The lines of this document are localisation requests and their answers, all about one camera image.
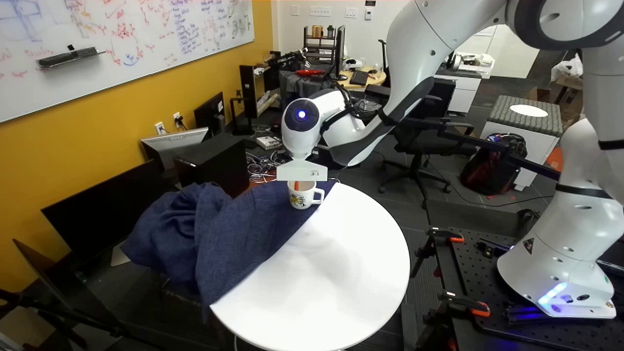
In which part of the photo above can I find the white mug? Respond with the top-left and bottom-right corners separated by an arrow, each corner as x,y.
287,179 -> 326,213

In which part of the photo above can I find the large black box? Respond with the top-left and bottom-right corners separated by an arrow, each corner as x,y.
170,135 -> 254,199

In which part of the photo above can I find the dark blue cloth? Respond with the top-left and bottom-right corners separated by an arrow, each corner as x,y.
121,179 -> 339,306

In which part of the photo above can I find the black desktop computer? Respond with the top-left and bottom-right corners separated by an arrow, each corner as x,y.
236,62 -> 283,121

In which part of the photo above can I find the small black monitor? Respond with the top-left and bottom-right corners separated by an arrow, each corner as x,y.
193,90 -> 228,137

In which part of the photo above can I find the round wooden table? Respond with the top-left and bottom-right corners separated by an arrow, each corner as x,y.
336,64 -> 390,94

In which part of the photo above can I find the black office chair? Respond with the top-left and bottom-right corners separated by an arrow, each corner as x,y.
378,76 -> 474,195

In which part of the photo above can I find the white flat tray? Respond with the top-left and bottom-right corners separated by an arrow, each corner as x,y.
141,127 -> 211,156

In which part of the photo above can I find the black shelf rack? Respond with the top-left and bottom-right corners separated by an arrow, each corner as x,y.
300,23 -> 347,66

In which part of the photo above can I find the orange and black clamp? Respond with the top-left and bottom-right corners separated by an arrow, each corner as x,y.
439,291 -> 493,322
419,224 -> 468,254

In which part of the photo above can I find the white drawer cabinet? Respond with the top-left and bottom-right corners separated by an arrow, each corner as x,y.
433,64 -> 484,115

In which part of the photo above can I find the black and red backpack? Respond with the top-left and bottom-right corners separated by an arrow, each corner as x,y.
458,131 -> 531,197

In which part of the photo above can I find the white cabinet with mesh top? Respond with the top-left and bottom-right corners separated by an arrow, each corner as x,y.
478,94 -> 566,191

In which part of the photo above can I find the black chair panel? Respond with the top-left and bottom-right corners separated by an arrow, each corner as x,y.
39,160 -> 172,265

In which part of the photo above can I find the whiteboard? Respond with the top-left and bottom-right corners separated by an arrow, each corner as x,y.
0,0 -> 258,125

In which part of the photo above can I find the white oval plate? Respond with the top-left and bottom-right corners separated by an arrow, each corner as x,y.
509,103 -> 550,119

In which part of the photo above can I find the black whiteboard eraser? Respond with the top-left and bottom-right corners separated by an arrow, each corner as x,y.
35,45 -> 105,70

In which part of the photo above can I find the black tripod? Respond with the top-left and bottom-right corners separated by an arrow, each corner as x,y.
0,238 -> 142,351

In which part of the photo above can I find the cardboard box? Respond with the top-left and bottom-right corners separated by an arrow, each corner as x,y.
552,55 -> 587,105

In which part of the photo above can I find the white wrist mount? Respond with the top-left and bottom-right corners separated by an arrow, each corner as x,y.
275,160 -> 330,185

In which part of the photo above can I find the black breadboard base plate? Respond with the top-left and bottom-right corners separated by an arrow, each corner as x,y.
431,222 -> 624,351

